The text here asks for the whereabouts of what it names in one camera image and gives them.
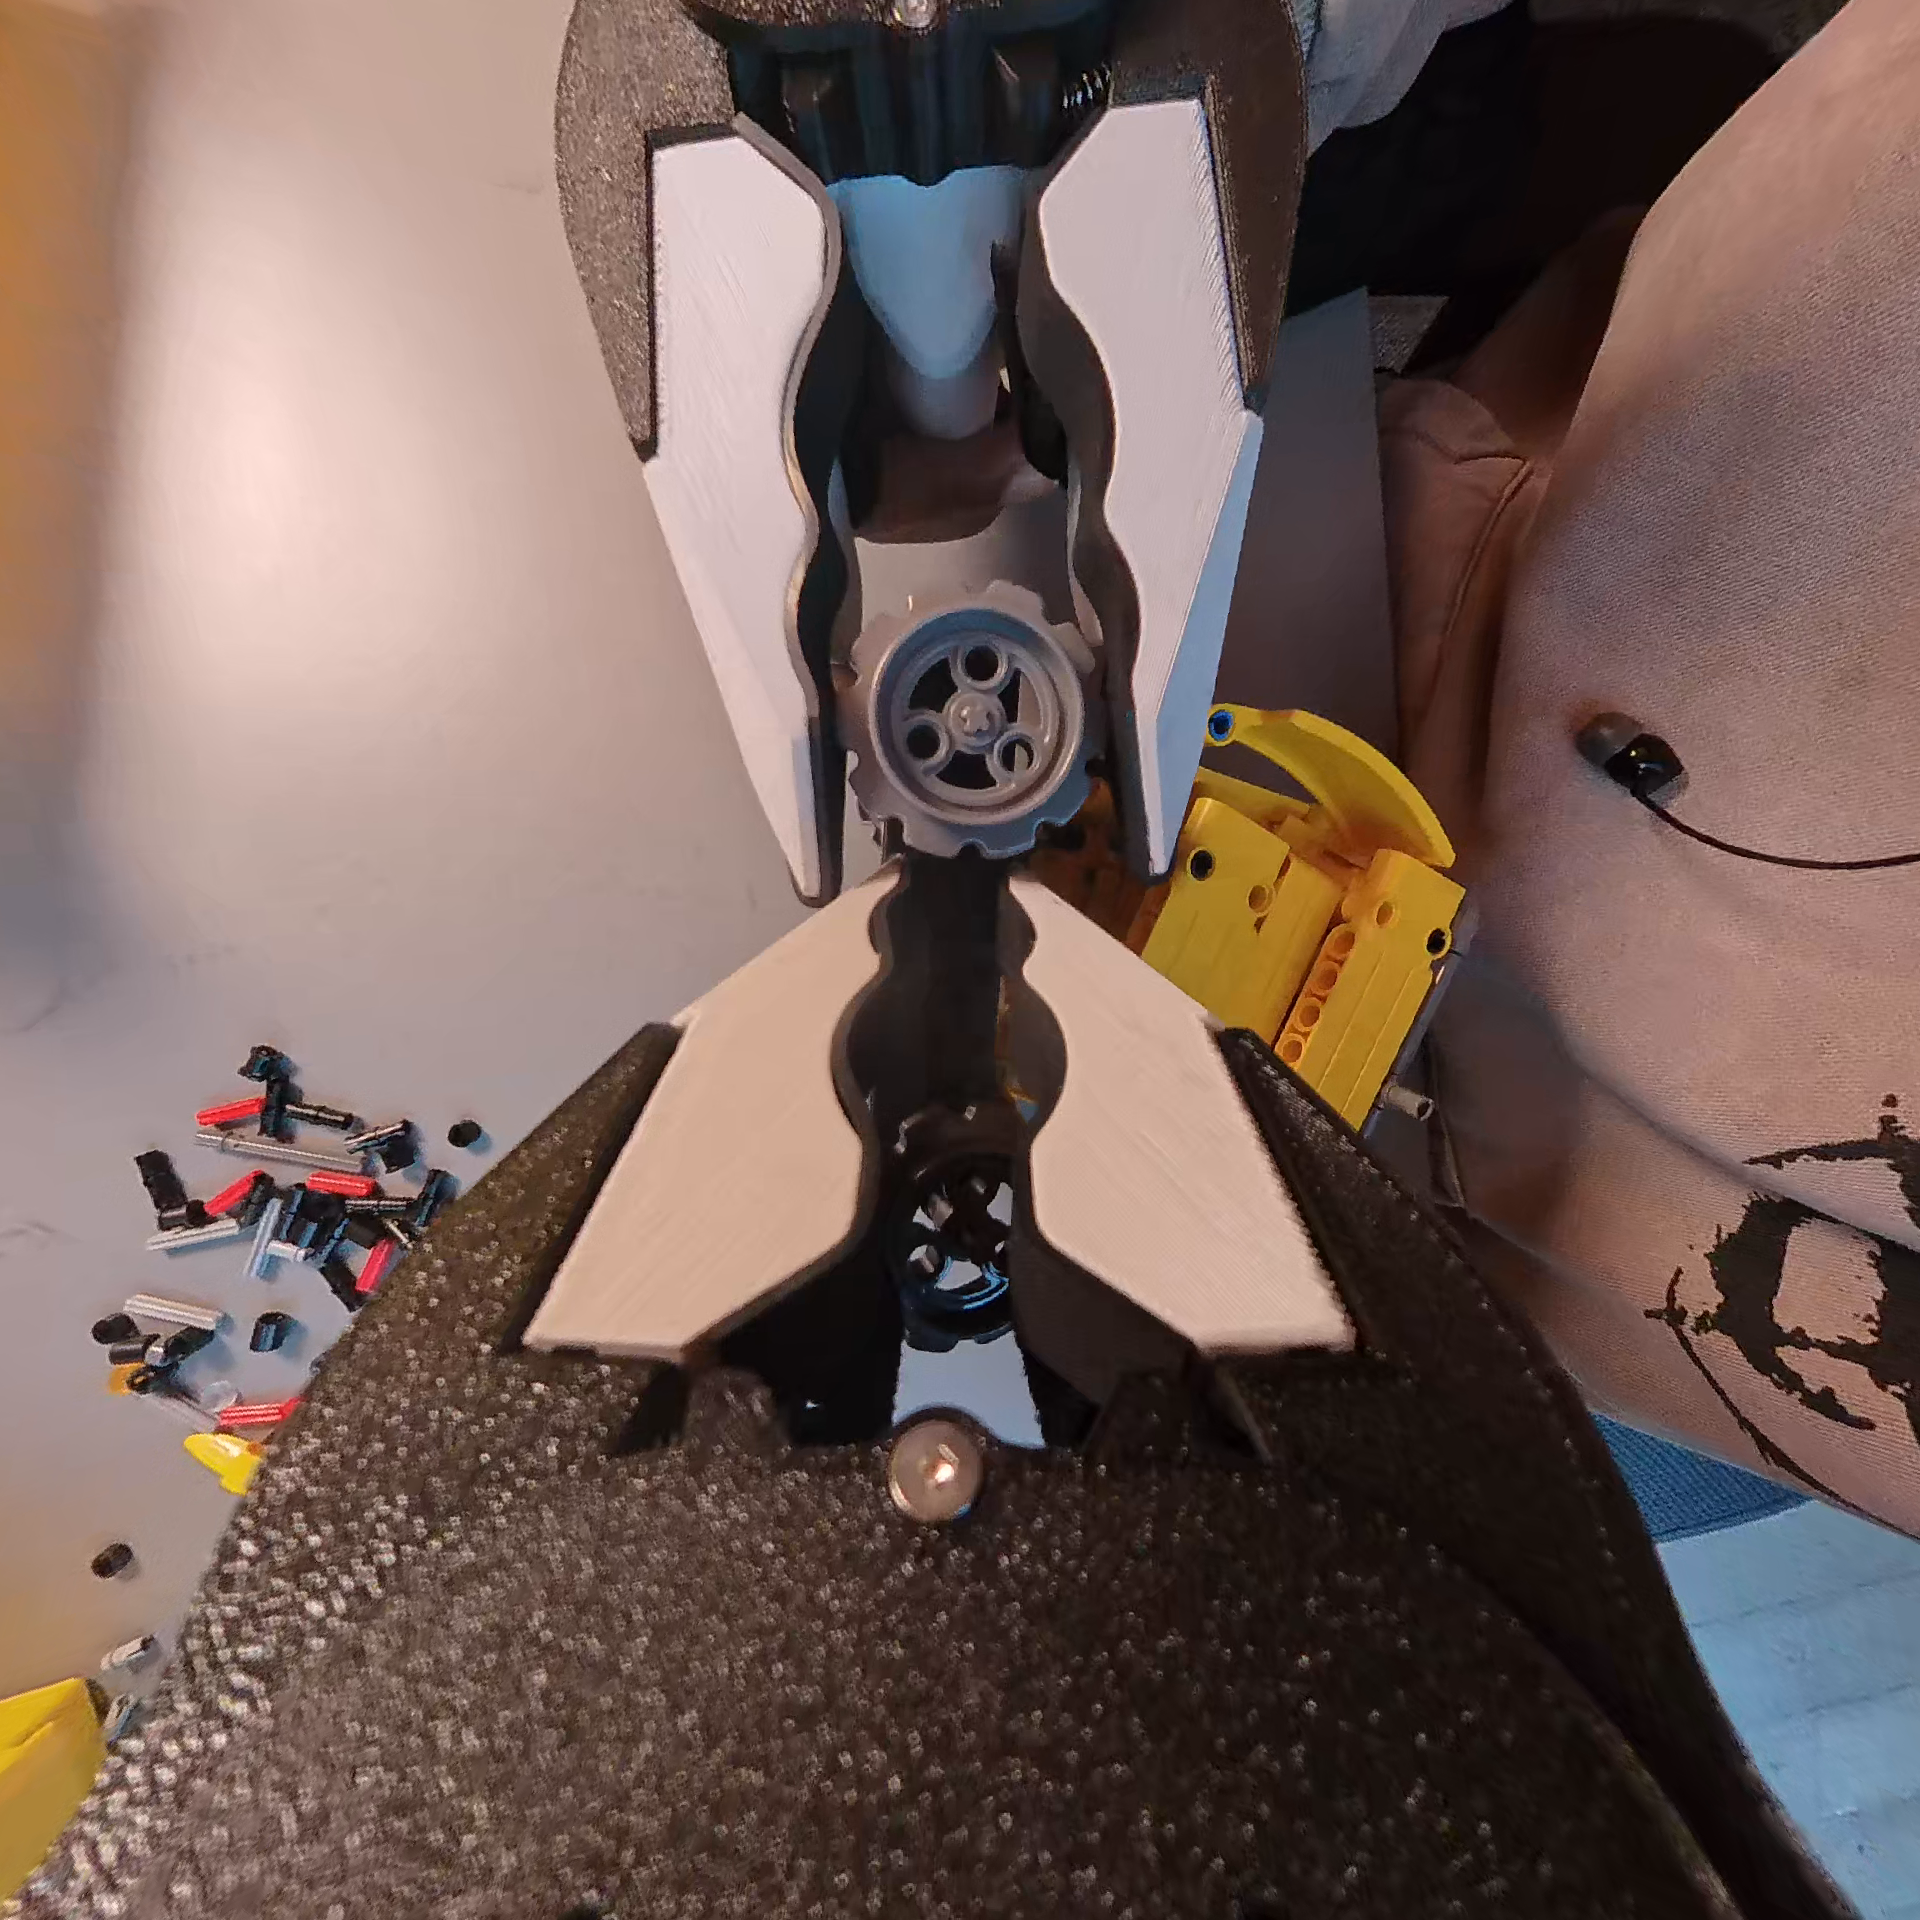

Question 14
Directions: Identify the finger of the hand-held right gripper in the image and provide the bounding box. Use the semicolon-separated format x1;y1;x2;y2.
643;123;866;910
1019;93;1267;883

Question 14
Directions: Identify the yellow toy brick vehicle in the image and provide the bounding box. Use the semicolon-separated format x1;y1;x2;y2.
871;702;1480;1355

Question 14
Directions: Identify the beige printed sweatshirt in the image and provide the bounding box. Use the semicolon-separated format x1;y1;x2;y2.
1376;0;1920;1547

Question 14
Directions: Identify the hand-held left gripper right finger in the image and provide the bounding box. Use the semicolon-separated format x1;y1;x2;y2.
1000;870;1357;1363

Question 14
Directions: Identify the yellow plastic bin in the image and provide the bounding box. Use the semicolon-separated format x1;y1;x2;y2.
0;1678;112;1857

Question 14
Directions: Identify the black earphone with cable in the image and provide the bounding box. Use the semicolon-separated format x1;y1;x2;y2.
1574;710;1920;875

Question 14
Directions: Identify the pile of small brick pins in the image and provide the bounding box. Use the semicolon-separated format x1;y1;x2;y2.
89;1043;462;1502

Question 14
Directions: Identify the grey toy wheel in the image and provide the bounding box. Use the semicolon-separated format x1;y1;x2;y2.
882;1106;1032;1355
842;577;1115;862

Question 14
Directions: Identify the person's right hand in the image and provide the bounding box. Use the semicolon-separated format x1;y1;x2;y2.
854;427;1058;543

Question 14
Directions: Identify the person's right forearm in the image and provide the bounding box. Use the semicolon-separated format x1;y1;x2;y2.
1293;0;1520;154

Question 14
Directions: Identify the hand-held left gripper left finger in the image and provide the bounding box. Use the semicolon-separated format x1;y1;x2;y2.
521;866;903;1366

